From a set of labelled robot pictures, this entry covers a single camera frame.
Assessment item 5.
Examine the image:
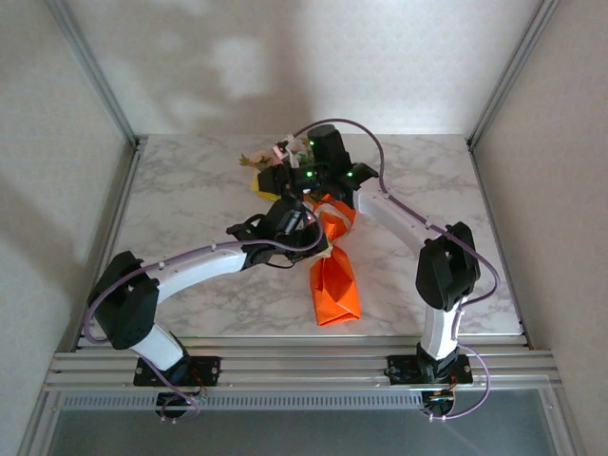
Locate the artificial flower bunch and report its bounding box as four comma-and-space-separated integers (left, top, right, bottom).
238, 136, 314, 182

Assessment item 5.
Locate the orange wrapping paper sheet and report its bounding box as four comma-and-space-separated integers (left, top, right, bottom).
251, 175, 363, 328

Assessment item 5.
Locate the wide aluminium extrusion beam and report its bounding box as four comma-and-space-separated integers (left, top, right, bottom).
42, 334, 562, 393

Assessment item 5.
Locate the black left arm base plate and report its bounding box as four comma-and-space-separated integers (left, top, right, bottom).
133, 355, 222, 387

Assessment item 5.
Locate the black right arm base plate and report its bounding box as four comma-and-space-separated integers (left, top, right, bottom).
387, 353, 474, 386

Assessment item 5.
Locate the grey slotted cable duct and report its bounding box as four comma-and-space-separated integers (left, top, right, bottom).
59, 392, 427, 412

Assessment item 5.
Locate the aluminium side rail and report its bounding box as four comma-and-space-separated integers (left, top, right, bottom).
467, 135, 536, 351
70, 140, 146, 352

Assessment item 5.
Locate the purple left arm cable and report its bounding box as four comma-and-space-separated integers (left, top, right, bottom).
83, 208, 325, 424

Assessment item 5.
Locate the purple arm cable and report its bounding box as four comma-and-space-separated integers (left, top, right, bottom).
83, 208, 325, 424
275, 118, 503, 422

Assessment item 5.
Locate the aluminium frame post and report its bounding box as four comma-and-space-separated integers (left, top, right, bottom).
45, 0, 143, 148
467, 0, 562, 148

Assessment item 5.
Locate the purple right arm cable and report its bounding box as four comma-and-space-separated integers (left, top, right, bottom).
275, 118, 503, 422

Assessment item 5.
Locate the aluminium lower frame leg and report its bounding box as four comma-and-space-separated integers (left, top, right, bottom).
539, 387, 586, 456
17, 391, 63, 456

